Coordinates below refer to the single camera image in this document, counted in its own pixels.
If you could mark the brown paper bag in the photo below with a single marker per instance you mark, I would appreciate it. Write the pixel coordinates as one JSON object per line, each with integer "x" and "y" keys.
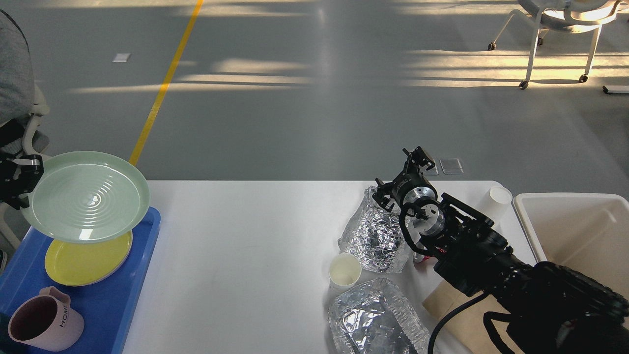
{"x": 468, "y": 326}

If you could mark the white paper cup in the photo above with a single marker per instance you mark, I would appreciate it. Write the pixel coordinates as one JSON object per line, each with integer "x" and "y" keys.
{"x": 344, "y": 271}

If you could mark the yellow plate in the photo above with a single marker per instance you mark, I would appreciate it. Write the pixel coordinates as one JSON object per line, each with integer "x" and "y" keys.
{"x": 75, "y": 265}

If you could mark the translucent plastic cup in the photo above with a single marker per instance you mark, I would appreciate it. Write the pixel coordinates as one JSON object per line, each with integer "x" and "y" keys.
{"x": 495, "y": 203}

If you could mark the white floor marker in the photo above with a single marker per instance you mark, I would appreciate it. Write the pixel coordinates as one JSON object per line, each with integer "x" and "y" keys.
{"x": 121, "y": 57}

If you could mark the white plastic bin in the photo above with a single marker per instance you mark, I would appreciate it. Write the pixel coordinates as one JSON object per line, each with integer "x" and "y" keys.
{"x": 588, "y": 232}

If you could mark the blue plastic tray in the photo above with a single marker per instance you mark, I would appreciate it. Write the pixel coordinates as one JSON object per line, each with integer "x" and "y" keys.
{"x": 107, "y": 306}

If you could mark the light green plate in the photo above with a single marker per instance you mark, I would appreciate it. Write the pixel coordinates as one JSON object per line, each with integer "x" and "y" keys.
{"x": 87, "y": 197}

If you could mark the pink mug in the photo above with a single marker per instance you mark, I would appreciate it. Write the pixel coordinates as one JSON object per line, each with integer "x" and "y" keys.
{"x": 47, "y": 321}

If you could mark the white chair left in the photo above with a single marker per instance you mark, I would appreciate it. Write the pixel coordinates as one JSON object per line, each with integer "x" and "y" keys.
{"x": 38, "y": 111}

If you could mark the white office chair right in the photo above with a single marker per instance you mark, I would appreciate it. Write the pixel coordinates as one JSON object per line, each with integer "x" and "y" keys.
{"x": 566, "y": 16}

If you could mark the clear floor plate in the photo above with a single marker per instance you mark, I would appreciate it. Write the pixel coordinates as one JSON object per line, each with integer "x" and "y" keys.
{"x": 451, "y": 166}

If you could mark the crumpled foil upper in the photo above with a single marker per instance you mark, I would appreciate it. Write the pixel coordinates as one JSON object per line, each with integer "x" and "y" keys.
{"x": 374, "y": 237}

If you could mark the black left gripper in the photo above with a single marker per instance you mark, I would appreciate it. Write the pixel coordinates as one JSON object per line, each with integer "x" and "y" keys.
{"x": 18, "y": 177}

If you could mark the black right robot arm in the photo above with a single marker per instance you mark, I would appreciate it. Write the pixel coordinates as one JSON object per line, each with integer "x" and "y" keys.
{"x": 549, "y": 308}

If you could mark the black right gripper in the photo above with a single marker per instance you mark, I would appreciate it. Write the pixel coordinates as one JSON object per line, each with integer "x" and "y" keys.
{"x": 410, "y": 185}

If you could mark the person in grey sweater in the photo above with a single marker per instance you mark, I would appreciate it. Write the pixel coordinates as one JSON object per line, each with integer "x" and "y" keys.
{"x": 16, "y": 84}

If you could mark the foil container lower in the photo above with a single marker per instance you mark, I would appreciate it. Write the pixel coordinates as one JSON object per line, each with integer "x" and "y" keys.
{"x": 376, "y": 318}

